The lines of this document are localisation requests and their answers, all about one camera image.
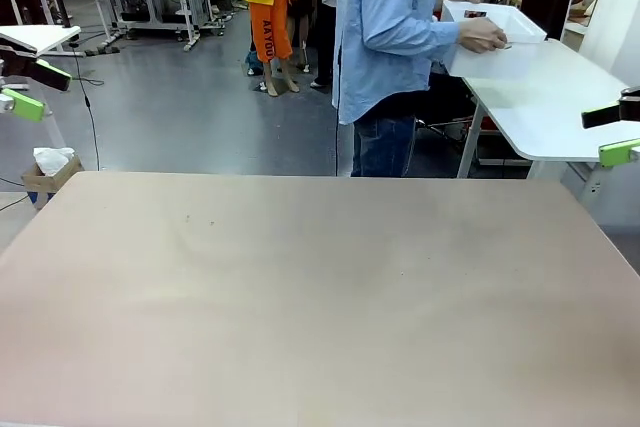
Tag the person in black clothes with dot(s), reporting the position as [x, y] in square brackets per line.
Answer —
[325, 22]

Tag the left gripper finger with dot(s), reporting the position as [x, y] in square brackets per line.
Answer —
[50, 76]
[27, 106]

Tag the white basket box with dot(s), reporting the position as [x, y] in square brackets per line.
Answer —
[480, 63]

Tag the person's right forearm blue sleeve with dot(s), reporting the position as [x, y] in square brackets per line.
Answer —
[410, 37]

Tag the white crumpled tissue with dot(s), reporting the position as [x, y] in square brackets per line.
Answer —
[50, 159]

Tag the person's right hand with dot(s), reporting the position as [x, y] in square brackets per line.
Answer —
[482, 37]

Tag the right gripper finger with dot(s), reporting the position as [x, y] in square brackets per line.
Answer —
[617, 153]
[602, 116]

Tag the white side table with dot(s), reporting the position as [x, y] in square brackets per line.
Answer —
[540, 97]

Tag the small white desk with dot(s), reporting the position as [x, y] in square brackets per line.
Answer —
[40, 36]

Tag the cardboard box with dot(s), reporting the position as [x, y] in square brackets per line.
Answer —
[55, 182]

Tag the person in blue shirt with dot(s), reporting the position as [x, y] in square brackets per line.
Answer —
[380, 47]

